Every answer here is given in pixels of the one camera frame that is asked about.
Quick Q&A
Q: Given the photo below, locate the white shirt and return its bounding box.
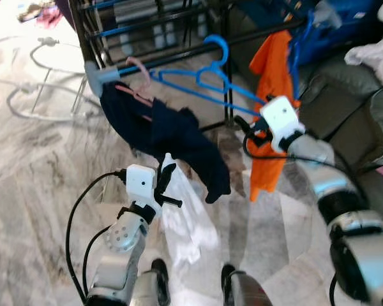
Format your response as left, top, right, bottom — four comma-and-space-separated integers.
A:
158, 153, 221, 265

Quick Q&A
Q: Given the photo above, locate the blue plastic hanger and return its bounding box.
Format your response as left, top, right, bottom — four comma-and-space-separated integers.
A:
287, 10, 317, 103
150, 35, 269, 119

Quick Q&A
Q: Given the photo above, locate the pink plastic hanger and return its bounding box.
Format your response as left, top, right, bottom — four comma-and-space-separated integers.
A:
124, 56, 154, 106

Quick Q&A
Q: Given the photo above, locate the navy blue garment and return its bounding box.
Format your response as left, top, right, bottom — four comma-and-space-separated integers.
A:
101, 82, 232, 205

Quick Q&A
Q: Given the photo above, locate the orange t-shirt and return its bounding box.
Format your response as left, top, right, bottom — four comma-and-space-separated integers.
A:
246, 29, 304, 201

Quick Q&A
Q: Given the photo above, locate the grey green sofa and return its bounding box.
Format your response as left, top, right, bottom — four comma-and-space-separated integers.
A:
294, 57, 383, 217

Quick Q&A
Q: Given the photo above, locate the silver right robot leg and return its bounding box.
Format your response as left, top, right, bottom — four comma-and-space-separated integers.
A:
220, 265, 272, 306

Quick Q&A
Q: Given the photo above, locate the black metal drying rack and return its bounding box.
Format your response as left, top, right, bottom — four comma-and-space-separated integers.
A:
67, 0, 345, 131

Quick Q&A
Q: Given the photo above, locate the dark blue plastic crate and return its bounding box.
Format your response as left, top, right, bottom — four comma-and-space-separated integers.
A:
236, 0, 383, 64

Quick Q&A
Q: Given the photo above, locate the white cloth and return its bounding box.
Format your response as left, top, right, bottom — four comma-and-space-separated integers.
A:
343, 38, 383, 90

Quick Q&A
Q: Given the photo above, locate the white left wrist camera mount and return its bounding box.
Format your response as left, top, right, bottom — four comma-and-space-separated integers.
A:
124, 164, 159, 208

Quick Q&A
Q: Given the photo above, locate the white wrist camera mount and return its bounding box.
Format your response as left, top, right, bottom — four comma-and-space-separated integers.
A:
124, 164, 159, 208
260, 96, 305, 150

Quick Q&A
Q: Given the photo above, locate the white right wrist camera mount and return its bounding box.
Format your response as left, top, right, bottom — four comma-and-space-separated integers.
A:
260, 96, 305, 150

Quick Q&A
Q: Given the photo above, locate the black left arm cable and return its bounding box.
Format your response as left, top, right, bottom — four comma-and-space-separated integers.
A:
65, 169, 128, 303

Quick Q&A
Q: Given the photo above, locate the white wire stand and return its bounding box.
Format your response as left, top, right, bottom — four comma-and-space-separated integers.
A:
0, 35, 103, 122

